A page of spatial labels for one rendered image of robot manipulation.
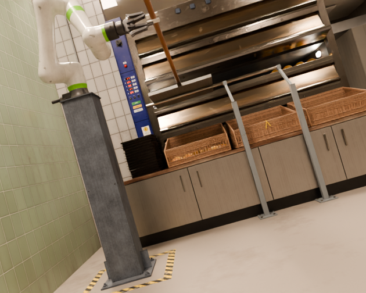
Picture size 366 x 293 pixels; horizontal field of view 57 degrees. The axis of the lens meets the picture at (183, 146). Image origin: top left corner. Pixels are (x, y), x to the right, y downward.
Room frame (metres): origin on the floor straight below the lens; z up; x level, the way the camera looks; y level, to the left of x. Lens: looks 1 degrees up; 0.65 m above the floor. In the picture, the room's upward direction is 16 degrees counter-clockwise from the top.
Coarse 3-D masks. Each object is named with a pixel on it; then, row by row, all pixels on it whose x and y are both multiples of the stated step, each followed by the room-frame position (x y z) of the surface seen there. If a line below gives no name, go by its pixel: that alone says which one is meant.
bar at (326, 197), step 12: (264, 72) 2.90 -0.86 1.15; (216, 84) 2.91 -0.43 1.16; (288, 84) 2.72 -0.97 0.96; (180, 96) 2.93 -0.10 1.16; (300, 108) 2.65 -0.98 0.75; (240, 120) 2.68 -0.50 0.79; (300, 120) 2.65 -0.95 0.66; (240, 132) 2.69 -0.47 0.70; (312, 144) 2.65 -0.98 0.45; (252, 156) 2.68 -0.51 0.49; (312, 156) 2.65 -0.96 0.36; (252, 168) 2.68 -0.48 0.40; (324, 192) 2.65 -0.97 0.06; (264, 204) 2.68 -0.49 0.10; (264, 216) 2.66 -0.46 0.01
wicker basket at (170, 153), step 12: (192, 132) 3.27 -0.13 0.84; (204, 132) 3.25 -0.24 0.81; (168, 144) 3.22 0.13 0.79; (180, 144) 3.26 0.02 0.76; (192, 144) 2.81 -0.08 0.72; (204, 144) 2.80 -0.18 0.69; (216, 144) 3.21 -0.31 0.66; (228, 144) 2.79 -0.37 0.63; (168, 156) 2.83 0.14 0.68; (180, 156) 2.82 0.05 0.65; (192, 156) 2.82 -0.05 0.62; (204, 156) 2.80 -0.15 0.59
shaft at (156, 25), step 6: (144, 0) 1.62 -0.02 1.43; (150, 6) 1.68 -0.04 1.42; (150, 12) 1.72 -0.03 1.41; (150, 18) 1.78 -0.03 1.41; (156, 24) 1.84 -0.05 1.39; (156, 30) 1.90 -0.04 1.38; (162, 36) 1.97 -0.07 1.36; (162, 42) 2.03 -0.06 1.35; (168, 54) 2.20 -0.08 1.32; (168, 60) 2.29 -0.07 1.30; (174, 66) 2.43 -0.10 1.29; (174, 72) 2.49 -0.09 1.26
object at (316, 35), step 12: (300, 36) 3.08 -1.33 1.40; (312, 36) 3.12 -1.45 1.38; (324, 36) 3.20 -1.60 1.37; (264, 48) 3.10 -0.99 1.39; (276, 48) 3.17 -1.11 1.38; (288, 48) 3.25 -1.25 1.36; (228, 60) 3.14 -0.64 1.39; (240, 60) 3.22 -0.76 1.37; (252, 60) 3.30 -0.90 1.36; (180, 72) 3.15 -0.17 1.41; (192, 72) 3.18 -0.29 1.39; (204, 72) 3.26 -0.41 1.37; (156, 84) 3.23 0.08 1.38; (168, 84) 3.31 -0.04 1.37
